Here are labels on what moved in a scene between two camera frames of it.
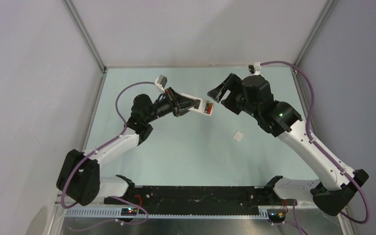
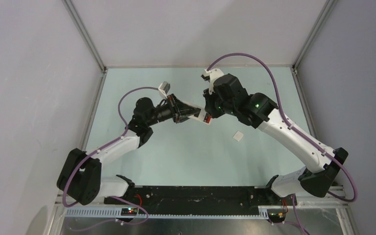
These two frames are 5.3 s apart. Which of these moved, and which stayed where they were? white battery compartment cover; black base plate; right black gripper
Moved: right black gripper
Stayed: black base plate; white battery compartment cover
